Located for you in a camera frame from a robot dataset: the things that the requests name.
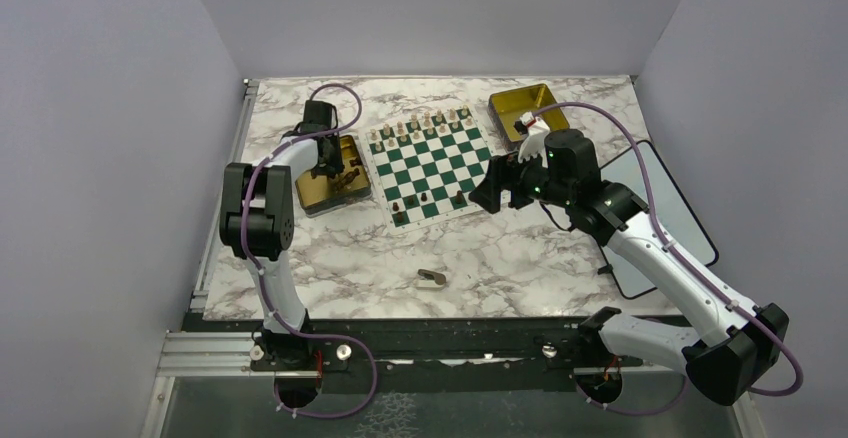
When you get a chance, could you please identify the dark chess pieces in tin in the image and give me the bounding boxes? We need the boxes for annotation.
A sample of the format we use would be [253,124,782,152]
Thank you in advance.
[331,167,361,193]

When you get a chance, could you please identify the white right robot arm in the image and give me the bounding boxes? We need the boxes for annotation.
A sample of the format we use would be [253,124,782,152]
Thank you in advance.
[468,130,789,406]

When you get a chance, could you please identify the white tablet with black frame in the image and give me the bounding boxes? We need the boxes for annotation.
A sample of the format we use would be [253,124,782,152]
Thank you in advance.
[600,140,719,300]

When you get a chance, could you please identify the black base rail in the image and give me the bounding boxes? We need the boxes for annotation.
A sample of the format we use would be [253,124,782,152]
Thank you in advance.
[249,317,653,394]

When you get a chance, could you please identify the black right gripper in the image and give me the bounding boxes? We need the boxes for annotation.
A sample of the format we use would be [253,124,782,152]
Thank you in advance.
[469,142,574,213]

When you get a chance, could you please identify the gold tin with dark pieces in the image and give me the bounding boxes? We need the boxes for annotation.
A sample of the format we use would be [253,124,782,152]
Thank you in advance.
[295,135,372,217]

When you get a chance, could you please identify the light wooden chess pieces row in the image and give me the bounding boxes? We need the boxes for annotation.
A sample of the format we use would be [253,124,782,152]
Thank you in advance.
[361,107,488,156]

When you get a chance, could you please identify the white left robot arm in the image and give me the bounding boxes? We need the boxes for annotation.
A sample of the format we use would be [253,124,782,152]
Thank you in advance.
[219,100,344,369]

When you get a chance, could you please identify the empty gold tin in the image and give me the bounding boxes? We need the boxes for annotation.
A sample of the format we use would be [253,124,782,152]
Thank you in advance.
[488,83,557,152]

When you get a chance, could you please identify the green white chess board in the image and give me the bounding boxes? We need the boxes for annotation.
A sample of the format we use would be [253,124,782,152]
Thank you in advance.
[359,114,492,235]

